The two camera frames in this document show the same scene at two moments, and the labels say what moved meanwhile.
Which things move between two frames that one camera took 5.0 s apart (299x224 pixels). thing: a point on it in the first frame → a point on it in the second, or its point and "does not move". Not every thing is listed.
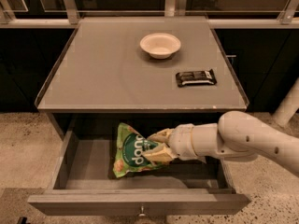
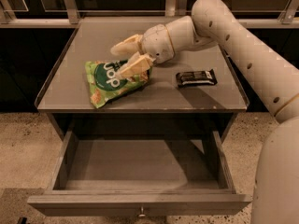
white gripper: (181, 141) → (156, 43)
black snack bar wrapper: (195, 77) does not move
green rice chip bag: (130, 151) → (105, 82)
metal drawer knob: (142, 213) does not move
